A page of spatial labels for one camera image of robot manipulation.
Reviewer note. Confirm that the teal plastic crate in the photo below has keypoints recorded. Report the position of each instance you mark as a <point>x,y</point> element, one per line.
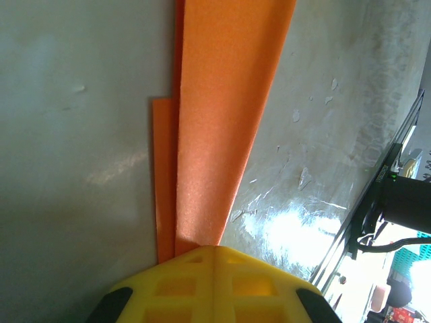
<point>412,260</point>

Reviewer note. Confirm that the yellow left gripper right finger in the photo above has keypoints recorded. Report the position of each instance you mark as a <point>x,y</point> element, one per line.
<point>259,289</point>

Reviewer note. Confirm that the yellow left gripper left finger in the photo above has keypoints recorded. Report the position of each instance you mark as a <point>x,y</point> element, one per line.
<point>175,289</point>

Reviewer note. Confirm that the red printed box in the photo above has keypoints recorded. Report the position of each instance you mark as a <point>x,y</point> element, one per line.
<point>400,316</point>

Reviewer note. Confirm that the orange cloth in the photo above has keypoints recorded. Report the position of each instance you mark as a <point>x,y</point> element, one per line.
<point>219,117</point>

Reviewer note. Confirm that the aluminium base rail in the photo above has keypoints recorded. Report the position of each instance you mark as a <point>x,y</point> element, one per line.
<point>340,255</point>

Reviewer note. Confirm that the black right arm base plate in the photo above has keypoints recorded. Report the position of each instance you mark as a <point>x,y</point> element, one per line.
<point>384,168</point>

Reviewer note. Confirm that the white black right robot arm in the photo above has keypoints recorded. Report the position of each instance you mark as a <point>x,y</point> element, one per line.
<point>410,202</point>

